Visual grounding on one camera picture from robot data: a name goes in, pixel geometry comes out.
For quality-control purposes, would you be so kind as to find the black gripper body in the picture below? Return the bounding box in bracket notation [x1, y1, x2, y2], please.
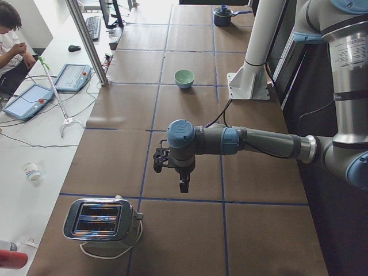
[174, 159, 196, 174]

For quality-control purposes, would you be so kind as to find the green bowl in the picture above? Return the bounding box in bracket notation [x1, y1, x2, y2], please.
[174, 70, 194, 84]

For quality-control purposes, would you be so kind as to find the blue bowl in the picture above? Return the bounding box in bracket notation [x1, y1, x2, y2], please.
[177, 83, 192, 89]

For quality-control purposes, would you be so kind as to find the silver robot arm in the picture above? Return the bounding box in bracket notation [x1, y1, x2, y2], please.
[154, 1, 367, 193]

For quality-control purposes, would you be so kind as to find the white toaster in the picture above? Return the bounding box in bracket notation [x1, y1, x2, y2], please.
[63, 197, 143, 250]

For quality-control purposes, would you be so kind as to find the far teach pendant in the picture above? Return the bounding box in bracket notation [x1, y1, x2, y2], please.
[54, 64, 91, 94]

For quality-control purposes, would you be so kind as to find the teach pendant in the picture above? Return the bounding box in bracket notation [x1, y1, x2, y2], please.
[2, 83, 54, 120]
[54, 64, 91, 94]

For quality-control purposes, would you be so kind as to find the paper cup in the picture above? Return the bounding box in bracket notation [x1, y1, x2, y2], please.
[22, 162, 41, 182]

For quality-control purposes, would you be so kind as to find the blue saucepan with glass lid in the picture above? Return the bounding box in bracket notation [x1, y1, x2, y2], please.
[213, 5, 252, 27]

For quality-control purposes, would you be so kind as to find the black computer mouse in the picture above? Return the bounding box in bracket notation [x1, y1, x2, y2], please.
[68, 45, 81, 52]

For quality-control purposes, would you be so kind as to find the near teach pendant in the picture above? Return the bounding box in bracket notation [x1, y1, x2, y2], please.
[2, 83, 54, 120]

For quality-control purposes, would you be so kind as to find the black keyboard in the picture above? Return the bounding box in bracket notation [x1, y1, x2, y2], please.
[86, 16, 101, 41]

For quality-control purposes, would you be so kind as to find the black monitor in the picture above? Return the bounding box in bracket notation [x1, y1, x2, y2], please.
[99, 0, 124, 29]

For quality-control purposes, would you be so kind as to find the red bottle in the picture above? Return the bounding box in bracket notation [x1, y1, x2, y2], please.
[1, 250, 28, 269]

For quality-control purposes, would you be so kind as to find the seated person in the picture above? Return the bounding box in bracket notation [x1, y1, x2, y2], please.
[1, 1, 36, 95]

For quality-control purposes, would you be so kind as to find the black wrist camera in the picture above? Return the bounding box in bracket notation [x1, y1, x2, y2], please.
[153, 139, 174, 173]

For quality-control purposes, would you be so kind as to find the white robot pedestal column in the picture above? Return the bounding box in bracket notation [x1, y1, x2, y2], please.
[227, 0, 286, 101]

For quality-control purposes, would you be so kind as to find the aluminium frame post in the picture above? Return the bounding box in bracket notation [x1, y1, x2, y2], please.
[66, 0, 108, 86]

